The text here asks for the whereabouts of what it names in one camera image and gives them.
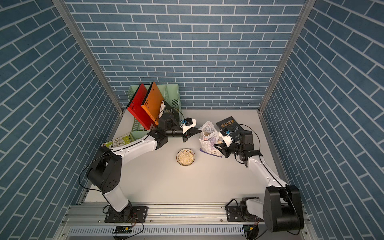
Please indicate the green illustrated booklet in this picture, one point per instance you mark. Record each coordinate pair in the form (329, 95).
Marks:
(119, 141)

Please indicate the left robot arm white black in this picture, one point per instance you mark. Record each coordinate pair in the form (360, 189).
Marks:
(105, 170)

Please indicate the round black connector under rail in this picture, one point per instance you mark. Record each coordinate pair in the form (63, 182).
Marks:
(251, 232)

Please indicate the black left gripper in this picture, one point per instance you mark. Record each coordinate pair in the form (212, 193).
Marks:
(193, 131)

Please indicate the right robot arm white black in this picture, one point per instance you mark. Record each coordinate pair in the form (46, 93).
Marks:
(281, 206)

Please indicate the black Sixpence book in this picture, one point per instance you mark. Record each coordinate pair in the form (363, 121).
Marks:
(167, 108)

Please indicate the white oats bag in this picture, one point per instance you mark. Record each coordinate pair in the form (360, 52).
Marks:
(209, 136)

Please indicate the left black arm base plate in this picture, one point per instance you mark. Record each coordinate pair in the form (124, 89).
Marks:
(128, 215)

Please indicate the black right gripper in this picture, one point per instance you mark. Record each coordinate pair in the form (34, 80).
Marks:
(225, 150)

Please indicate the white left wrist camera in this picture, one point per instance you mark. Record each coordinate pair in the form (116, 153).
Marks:
(187, 124)

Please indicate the black Chinese title book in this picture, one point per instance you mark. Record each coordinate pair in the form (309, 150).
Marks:
(229, 127)

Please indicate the mint green file crate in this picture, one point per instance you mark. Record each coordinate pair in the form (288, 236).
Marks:
(169, 92)

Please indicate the aluminium mounting rail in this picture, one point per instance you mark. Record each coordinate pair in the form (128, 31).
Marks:
(94, 213)

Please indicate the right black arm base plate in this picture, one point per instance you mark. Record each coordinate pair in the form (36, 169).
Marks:
(238, 212)

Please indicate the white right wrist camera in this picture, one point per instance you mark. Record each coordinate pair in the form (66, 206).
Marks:
(226, 135)

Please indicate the orange perforated divider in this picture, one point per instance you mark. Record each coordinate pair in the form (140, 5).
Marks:
(152, 102)

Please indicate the small black electronics board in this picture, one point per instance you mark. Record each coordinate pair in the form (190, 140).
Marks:
(124, 230)

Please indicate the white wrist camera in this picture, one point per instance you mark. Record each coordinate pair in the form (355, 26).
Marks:
(226, 135)
(187, 124)

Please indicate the red perforated divider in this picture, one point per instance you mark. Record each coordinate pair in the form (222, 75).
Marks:
(135, 106)

